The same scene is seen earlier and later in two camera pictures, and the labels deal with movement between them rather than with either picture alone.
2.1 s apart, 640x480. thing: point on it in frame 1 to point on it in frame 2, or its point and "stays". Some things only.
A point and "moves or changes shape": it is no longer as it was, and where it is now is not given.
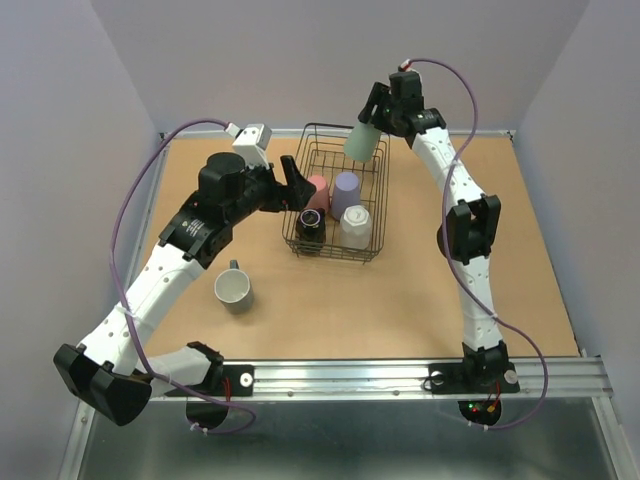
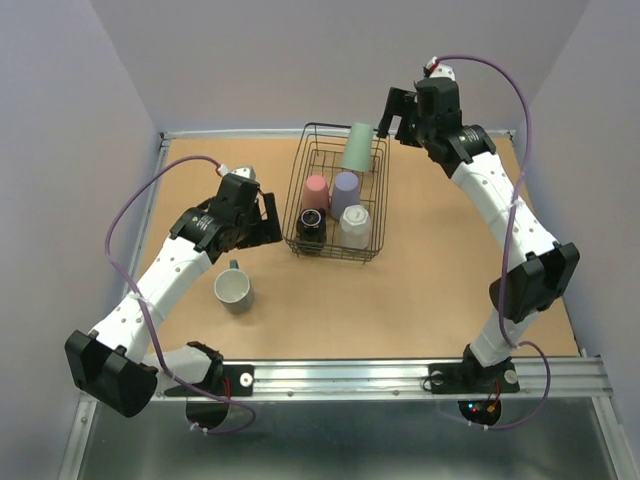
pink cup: [320, 198] stays
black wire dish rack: [345, 217] stays
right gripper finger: [376, 97] to [397, 102]
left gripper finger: [282, 204] to [254, 239]
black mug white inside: [310, 229] stays
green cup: [360, 142] moves or changes shape
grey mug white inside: [234, 289] stays
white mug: [355, 228] stays
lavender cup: [346, 192] stays
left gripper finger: [300, 189] to [273, 228]
